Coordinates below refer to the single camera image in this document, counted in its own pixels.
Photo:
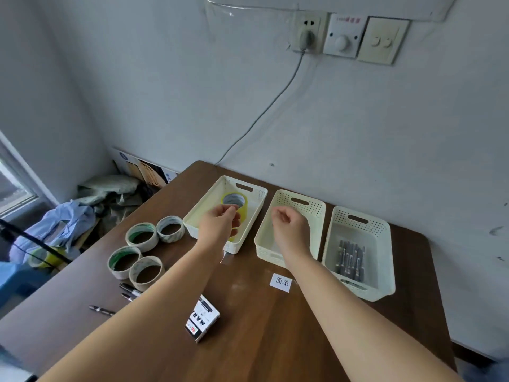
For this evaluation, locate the person's right hand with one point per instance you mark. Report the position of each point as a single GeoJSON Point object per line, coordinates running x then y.
{"type": "Point", "coordinates": [292, 234]}

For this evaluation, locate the person's left hand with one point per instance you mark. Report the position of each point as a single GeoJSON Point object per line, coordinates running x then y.
{"type": "Point", "coordinates": [214, 228]}

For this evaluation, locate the person's right thumb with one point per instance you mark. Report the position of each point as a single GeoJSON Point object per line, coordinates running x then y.
{"type": "Point", "coordinates": [276, 217]}

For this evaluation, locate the person's left thumb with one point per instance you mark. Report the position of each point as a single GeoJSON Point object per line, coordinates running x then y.
{"type": "Point", "coordinates": [227, 210]}

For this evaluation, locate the yellow tape roll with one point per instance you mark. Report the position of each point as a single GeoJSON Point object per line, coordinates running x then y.
{"type": "Point", "coordinates": [242, 202]}

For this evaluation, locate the person's left forearm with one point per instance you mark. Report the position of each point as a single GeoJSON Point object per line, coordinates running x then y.
{"type": "Point", "coordinates": [143, 318]}

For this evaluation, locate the person's right forearm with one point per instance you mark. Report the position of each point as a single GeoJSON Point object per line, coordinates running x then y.
{"type": "Point", "coordinates": [358, 326]}

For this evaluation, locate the white plastic basket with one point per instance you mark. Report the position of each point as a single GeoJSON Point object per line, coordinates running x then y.
{"type": "Point", "coordinates": [314, 210]}
{"type": "Point", "coordinates": [377, 254]}
{"type": "Point", "coordinates": [206, 210]}

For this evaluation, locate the beige masking tape roll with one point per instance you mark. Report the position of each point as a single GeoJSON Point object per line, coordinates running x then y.
{"type": "Point", "coordinates": [139, 283]}
{"type": "Point", "coordinates": [171, 234]}
{"type": "Point", "coordinates": [119, 270]}
{"type": "Point", "coordinates": [143, 242]}

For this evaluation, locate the white paper label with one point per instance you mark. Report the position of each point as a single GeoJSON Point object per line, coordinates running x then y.
{"type": "Point", "coordinates": [280, 282]}

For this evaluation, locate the bundle of black markers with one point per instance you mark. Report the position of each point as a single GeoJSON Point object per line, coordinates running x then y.
{"type": "Point", "coordinates": [352, 260]}

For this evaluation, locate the printed cardboard box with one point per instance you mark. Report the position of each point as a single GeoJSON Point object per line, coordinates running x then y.
{"type": "Point", "coordinates": [147, 171]}

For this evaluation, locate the black and white marker box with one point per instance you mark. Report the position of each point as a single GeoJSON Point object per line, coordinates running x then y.
{"type": "Point", "coordinates": [202, 320]}

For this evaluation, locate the grey-green plastic bags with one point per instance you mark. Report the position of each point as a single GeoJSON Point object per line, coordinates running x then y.
{"type": "Point", "coordinates": [109, 188]}

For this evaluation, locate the black marker pen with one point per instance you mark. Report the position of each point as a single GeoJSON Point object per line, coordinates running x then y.
{"type": "Point", "coordinates": [130, 289]}
{"type": "Point", "coordinates": [101, 311]}
{"type": "Point", "coordinates": [129, 297]}

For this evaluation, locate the blue plastic bag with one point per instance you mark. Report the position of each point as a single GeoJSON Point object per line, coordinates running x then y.
{"type": "Point", "coordinates": [55, 226]}

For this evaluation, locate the grey power plug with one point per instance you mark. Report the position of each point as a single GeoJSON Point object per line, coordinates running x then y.
{"type": "Point", "coordinates": [305, 38]}

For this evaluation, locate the black tripod rod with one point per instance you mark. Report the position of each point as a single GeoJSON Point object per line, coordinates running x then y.
{"type": "Point", "coordinates": [35, 241]}

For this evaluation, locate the blue plastic stool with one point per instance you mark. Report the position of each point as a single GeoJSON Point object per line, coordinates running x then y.
{"type": "Point", "coordinates": [20, 280]}

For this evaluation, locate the white dimmer knob switch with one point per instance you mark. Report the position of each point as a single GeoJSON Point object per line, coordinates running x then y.
{"type": "Point", "coordinates": [344, 35]}

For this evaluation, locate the white wall socket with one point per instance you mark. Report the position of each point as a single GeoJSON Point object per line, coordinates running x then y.
{"type": "Point", "coordinates": [316, 23]}

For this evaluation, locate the beige light switch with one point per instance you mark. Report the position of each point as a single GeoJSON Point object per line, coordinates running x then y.
{"type": "Point", "coordinates": [382, 40]}

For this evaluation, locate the window frame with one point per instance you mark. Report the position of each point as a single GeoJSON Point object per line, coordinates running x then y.
{"type": "Point", "coordinates": [20, 175]}

